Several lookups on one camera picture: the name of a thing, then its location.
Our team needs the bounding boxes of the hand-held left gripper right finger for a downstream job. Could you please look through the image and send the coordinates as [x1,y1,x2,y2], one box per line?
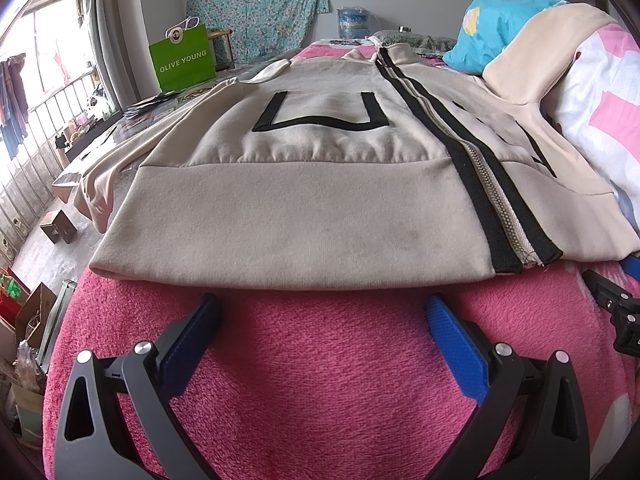
[424,294,593,480]

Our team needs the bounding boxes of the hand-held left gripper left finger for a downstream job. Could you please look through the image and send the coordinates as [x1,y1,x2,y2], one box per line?
[52,292,223,480]

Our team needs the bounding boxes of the beige zip jacket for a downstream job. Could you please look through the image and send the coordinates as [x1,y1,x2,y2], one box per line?
[75,2,640,291]

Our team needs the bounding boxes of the hanging dark clothes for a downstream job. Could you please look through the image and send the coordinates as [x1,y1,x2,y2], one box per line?
[0,55,28,158]

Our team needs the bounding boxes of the pink patterned fleece blanket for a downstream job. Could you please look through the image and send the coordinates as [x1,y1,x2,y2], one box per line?
[42,42,640,480]

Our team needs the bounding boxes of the open cardboard box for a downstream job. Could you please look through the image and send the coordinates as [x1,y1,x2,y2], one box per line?
[15,282,58,351]

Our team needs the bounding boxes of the white and pink quilt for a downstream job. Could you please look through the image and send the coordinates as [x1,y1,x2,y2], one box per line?
[542,22,640,241]

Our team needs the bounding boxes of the small brown box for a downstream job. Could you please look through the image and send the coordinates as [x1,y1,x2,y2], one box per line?
[40,210,78,245]

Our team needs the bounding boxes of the glass-topped table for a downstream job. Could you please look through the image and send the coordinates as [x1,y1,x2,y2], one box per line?
[52,75,241,191]

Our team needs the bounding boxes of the window railing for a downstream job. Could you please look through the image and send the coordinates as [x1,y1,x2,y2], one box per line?
[0,60,121,261]

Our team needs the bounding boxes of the pile of dark papers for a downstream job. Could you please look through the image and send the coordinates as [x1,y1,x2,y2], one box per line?
[122,91,178,118]

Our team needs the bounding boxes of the green paper shopping bag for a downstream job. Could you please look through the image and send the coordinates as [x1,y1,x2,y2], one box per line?
[148,16,217,93]

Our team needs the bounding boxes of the wooden chair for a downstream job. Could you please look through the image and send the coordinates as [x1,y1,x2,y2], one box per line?
[207,27,236,71]

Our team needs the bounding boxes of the grey-green embroidered pillow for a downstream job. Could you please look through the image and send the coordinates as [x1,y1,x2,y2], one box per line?
[372,30,458,58]

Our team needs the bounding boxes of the grey curtain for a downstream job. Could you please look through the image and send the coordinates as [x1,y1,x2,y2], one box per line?
[82,0,131,111]

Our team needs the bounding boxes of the large clear water jug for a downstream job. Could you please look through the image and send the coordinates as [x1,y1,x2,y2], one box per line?
[336,6,370,41]

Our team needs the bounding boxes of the teal floral hanging cloth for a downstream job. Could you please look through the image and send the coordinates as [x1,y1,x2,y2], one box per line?
[187,0,332,63]

